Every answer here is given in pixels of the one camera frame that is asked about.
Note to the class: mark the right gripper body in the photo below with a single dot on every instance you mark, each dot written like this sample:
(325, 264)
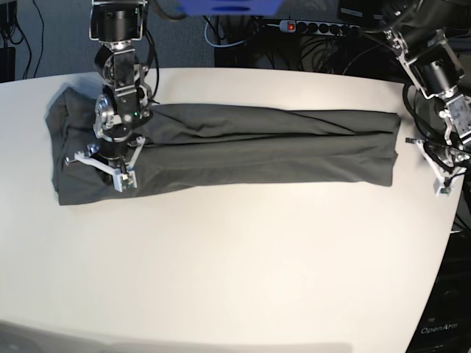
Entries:
(114, 159)

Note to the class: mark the black box at left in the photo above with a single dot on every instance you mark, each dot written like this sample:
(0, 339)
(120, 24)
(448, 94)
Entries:
(7, 64)

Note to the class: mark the blue plastic mount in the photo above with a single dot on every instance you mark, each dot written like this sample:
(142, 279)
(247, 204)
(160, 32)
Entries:
(230, 7)

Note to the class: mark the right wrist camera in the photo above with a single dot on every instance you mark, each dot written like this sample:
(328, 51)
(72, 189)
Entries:
(124, 181)

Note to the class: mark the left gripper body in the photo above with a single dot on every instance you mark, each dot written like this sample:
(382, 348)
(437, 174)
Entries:
(447, 163)

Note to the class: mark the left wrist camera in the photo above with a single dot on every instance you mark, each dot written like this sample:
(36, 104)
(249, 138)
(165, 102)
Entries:
(443, 186)

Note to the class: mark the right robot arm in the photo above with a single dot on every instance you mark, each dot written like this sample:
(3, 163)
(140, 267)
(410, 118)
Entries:
(126, 98)

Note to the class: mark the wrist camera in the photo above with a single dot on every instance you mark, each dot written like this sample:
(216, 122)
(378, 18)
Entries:
(124, 181)
(443, 186)

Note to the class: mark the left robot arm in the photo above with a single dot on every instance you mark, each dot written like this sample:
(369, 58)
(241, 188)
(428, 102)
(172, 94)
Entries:
(415, 31)

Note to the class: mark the grey T-shirt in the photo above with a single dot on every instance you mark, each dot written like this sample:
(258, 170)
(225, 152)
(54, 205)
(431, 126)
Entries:
(193, 145)

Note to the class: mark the black OpenArm box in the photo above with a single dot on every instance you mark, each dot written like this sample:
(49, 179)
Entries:
(445, 322)

